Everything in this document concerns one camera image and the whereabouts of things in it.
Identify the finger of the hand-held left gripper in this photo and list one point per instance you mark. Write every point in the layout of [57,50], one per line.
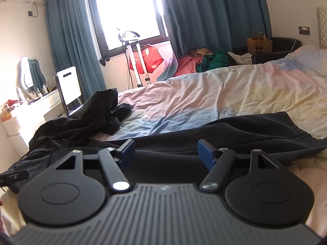
[15,176]

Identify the white cloth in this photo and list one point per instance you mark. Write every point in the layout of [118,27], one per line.
[241,57]

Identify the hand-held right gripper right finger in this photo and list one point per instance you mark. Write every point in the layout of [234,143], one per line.
[205,155]

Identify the teal curtain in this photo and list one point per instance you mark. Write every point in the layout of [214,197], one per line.
[217,12]
[71,35]

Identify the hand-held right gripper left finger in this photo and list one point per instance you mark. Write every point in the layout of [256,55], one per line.
[127,154]

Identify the light blue cloth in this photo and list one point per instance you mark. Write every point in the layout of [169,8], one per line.
[167,70]

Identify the white chair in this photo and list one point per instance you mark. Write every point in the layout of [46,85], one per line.
[69,84]

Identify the red garment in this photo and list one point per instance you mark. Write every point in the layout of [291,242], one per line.
[150,58]

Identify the brown paper bag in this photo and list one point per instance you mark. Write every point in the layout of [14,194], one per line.
[259,46]

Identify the beige quilted headboard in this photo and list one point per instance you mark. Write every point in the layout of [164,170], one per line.
[322,28]

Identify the wall socket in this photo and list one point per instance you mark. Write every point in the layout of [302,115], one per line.
[304,30]

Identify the pink cloth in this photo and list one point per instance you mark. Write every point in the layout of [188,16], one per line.
[187,65]

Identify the white bottle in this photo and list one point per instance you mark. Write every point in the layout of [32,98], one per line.
[20,95]

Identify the pastel pillow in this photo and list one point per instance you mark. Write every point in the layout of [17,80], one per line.
[310,60]

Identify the beige clothes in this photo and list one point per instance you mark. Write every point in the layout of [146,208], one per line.
[200,52]

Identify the black armchair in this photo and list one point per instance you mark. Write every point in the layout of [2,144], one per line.
[281,46]

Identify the white vanity table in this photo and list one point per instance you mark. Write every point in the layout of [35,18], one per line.
[33,112]

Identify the green cloth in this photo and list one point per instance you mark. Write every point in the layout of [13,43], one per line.
[214,60]

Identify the wavy wall mirror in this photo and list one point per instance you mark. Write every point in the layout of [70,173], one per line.
[32,72]

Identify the window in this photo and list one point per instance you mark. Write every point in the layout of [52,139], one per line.
[127,7]

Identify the black wall plug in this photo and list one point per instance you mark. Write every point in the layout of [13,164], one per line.
[31,13]

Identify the red item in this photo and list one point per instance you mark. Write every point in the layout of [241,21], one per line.
[11,104]

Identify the crumpled black garment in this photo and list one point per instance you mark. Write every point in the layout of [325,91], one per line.
[94,114]

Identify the pastel bed duvet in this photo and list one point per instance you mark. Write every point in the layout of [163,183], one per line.
[230,94]

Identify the black pants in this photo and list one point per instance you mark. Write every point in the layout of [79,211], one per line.
[178,143]

